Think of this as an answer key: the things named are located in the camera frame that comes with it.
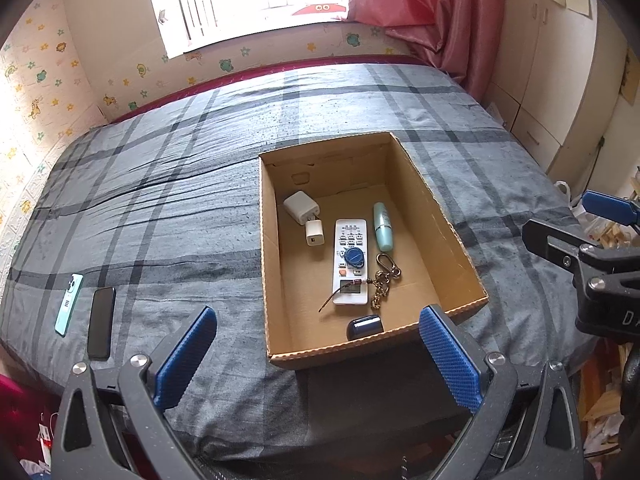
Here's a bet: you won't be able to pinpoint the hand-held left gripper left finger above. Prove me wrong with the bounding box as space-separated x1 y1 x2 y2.
50 305 218 480

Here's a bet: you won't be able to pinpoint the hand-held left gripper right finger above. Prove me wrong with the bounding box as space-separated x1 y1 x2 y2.
419 304 586 480

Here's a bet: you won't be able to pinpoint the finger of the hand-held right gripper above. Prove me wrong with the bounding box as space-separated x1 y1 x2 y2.
521 218 640 291
582 190 640 226

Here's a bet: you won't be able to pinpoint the dark blue case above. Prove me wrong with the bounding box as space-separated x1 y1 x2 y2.
346 314 385 341

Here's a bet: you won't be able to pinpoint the gold keychain with carabiner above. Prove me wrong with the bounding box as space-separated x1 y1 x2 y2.
318 253 402 312

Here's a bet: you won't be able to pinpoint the brown cardboard box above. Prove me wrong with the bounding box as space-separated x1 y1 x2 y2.
258 131 490 372

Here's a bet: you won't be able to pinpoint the light blue tube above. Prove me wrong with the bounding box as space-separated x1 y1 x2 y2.
372 201 395 253

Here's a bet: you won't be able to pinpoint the white remote control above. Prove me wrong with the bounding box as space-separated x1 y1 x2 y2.
332 218 369 307

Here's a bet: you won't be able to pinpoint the small white charger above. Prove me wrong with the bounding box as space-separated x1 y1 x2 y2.
304 218 326 249

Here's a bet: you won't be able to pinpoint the large white charger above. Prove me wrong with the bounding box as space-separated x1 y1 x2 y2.
283 190 321 227

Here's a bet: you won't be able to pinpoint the light wooden pieces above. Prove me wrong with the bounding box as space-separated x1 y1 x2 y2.
582 355 626 423

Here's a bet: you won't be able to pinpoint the black smartphone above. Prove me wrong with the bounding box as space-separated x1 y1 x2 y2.
87 287 117 360

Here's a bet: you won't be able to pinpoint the teal smartphone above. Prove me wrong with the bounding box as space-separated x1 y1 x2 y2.
54 273 84 337

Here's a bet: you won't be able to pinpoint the cream wardrobe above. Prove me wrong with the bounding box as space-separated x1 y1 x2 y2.
487 0 640 171

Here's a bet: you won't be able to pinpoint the pink curtain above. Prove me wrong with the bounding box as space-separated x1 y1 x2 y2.
345 0 506 106

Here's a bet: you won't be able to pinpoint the red panel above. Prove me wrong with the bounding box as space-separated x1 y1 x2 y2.
287 1 348 18

